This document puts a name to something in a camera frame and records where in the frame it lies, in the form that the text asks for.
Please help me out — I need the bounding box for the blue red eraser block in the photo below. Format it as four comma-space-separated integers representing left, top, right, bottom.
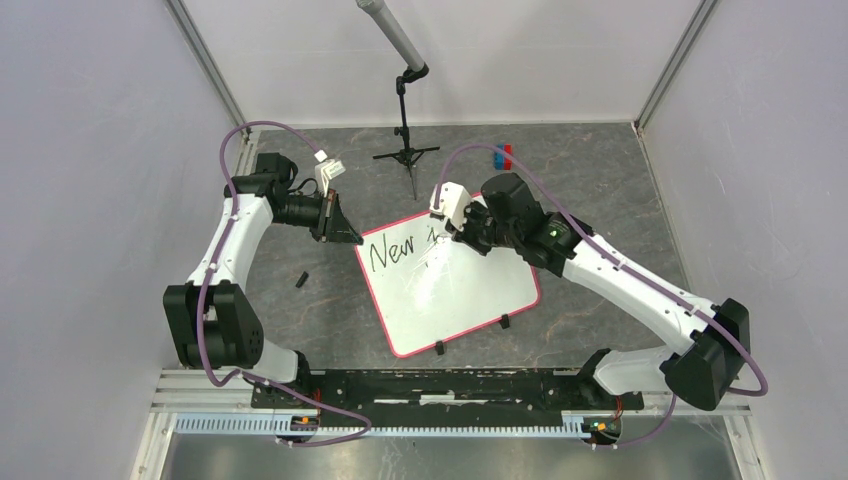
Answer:
493, 144, 513, 171

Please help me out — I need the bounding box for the black marker cap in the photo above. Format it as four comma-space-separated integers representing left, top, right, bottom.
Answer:
295, 271, 309, 289

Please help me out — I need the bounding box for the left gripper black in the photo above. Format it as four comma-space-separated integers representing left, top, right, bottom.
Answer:
272, 188, 364, 246

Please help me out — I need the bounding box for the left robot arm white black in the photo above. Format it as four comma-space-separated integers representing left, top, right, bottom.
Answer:
163, 152, 363, 408

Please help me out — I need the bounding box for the white slotted cable duct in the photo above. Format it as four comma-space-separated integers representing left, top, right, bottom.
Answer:
174, 413, 621, 439

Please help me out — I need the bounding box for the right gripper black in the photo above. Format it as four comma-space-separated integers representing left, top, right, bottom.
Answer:
445, 197, 520, 256

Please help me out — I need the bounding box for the whiteboard with pink frame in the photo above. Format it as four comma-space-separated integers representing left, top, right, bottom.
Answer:
355, 212, 541, 358

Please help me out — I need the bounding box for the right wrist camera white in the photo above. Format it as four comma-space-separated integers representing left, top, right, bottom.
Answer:
429, 182, 473, 231

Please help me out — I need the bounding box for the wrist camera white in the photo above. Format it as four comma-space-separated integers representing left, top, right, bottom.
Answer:
429, 182, 473, 231
314, 150, 346, 196

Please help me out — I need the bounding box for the black white marker pen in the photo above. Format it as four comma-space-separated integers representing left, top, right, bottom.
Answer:
427, 236, 453, 248

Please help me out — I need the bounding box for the grey microphone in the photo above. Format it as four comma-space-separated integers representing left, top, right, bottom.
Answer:
356, 0, 428, 73

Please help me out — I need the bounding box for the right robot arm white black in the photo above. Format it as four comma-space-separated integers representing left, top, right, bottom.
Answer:
430, 173, 750, 411

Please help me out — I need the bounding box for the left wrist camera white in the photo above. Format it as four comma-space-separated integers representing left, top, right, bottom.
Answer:
314, 150, 346, 196

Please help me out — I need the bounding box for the black tripod stand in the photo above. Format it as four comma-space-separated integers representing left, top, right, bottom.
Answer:
373, 65, 441, 199

